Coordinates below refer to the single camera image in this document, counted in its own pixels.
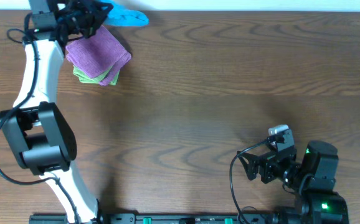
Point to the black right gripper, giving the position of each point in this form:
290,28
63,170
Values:
267,161

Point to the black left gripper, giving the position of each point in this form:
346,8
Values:
82,17

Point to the blue microfiber cloth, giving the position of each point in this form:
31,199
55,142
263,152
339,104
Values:
120,16

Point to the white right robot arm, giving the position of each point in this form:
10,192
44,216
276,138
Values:
311,206

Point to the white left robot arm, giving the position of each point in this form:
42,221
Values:
36,131

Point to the purple folded cloth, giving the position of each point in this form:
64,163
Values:
102,50

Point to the green folded cloth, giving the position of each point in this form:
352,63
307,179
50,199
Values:
97,75

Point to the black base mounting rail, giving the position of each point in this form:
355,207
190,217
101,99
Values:
155,218

